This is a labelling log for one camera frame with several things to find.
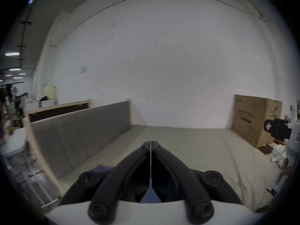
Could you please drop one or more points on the white table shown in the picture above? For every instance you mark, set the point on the white table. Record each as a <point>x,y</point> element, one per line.
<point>13,138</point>

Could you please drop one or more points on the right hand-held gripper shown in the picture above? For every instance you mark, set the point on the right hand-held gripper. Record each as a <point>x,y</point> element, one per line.
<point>279,129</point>

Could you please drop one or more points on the brown cardboard carton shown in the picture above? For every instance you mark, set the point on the brown cardboard carton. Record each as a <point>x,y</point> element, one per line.
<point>250,118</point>

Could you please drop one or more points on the person's right hand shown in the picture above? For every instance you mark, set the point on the person's right hand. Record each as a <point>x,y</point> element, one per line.
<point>288,170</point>

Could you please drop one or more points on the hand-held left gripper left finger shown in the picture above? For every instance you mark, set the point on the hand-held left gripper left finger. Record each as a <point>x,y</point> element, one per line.
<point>121,172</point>

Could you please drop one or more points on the bed with beige sheet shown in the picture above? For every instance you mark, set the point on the bed with beige sheet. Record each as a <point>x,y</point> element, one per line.
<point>194,144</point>

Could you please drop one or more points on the dark wood-framed headboard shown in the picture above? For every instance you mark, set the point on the dark wood-framed headboard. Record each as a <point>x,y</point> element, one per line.
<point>56,111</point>

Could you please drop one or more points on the dark blue garment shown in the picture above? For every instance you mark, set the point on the dark blue garment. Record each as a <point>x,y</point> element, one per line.
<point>150,194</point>

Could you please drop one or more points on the grey padded headboard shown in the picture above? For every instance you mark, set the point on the grey padded headboard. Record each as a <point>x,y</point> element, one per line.
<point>82,135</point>

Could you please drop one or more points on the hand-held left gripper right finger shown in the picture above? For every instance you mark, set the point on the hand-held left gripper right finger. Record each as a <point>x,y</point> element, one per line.
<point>178,172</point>

